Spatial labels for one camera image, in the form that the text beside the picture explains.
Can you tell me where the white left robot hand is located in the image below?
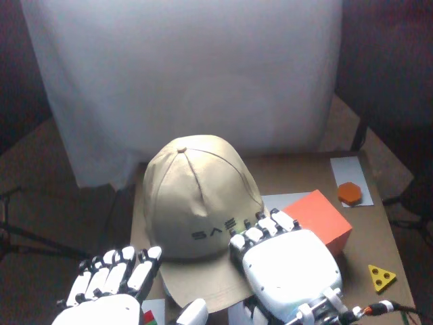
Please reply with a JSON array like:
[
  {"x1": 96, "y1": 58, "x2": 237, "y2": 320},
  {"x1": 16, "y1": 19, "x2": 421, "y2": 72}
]
[{"x1": 50, "y1": 245, "x2": 209, "y2": 325}]

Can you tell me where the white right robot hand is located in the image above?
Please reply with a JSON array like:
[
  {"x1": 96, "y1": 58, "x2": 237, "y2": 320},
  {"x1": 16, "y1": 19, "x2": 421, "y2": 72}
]
[{"x1": 229, "y1": 208, "x2": 344, "y2": 325}]

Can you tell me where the beige baseball cap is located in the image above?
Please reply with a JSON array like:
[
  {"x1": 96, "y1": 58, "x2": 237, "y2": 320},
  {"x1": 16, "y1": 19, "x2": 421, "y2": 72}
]
[{"x1": 141, "y1": 134, "x2": 271, "y2": 314}]

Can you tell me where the orange cube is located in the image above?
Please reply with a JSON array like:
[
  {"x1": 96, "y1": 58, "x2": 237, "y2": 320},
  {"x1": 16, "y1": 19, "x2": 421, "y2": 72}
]
[{"x1": 282, "y1": 189, "x2": 354, "y2": 259}]

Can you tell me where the yellow triangle block with holes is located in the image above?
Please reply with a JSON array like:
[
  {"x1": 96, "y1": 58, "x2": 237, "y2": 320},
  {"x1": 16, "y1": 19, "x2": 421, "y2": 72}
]
[{"x1": 367, "y1": 264, "x2": 398, "y2": 295}]

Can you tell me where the black tripod stand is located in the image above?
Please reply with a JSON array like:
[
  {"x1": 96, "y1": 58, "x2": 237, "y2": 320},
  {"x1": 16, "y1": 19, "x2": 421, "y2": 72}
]
[{"x1": 0, "y1": 185, "x2": 93, "y2": 262}]

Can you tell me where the orange octagon block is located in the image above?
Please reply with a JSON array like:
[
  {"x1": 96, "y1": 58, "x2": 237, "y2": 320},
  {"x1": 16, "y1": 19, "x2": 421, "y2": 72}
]
[{"x1": 337, "y1": 181, "x2": 363, "y2": 207}]

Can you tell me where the white backdrop cloth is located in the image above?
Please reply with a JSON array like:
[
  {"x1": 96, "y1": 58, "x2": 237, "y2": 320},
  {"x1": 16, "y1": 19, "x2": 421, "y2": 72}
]
[{"x1": 20, "y1": 0, "x2": 344, "y2": 191}]

